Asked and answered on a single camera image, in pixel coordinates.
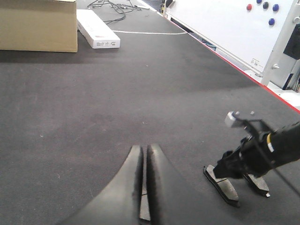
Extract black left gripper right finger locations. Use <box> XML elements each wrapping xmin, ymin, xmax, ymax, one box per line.
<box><xmin>146</xmin><ymin>144</ymin><xmax>237</xmax><ymax>225</ymax></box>

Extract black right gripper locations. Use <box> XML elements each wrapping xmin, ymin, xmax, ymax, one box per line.
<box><xmin>214</xmin><ymin>138</ymin><xmax>273</xmax><ymax>179</ymax></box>

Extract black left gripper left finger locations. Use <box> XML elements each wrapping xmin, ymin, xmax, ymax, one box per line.
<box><xmin>60</xmin><ymin>145</ymin><xmax>143</xmax><ymax>225</ymax></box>

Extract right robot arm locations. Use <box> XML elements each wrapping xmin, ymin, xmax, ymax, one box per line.
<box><xmin>213</xmin><ymin>122</ymin><xmax>300</xmax><ymax>179</ymax></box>

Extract white magnetic whiteboard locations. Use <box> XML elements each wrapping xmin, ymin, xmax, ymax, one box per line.
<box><xmin>161</xmin><ymin>0</ymin><xmax>300</xmax><ymax>90</ymax></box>

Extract white long box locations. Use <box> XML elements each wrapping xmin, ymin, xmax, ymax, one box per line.
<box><xmin>76</xmin><ymin>9</ymin><xmax>120</xmax><ymax>49</ymax></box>

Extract cardboard box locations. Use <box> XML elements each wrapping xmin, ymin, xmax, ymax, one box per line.
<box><xmin>0</xmin><ymin>0</ymin><xmax>78</xmax><ymax>53</ymax></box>

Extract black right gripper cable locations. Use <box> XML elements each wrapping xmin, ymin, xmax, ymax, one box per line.
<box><xmin>248</xmin><ymin>121</ymin><xmax>300</xmax><ymax>196</ymax></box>

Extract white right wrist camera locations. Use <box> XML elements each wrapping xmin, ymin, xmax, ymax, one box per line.
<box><xmin>225</xmin><ymin>111</ymin><xmax>273</xmax><ymax>140</ymax></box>

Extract red frame conveyor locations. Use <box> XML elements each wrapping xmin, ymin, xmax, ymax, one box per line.
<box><xmin>0</xmin><ymin>11</ymin><xmax>300</xmax><ymax>225</ymax></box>

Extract black cables behind conveyor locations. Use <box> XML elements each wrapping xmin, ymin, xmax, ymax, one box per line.
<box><xmin>87</xmin><ymin>0</ymin><xmax>150</xmax><ymax>24</ymax></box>

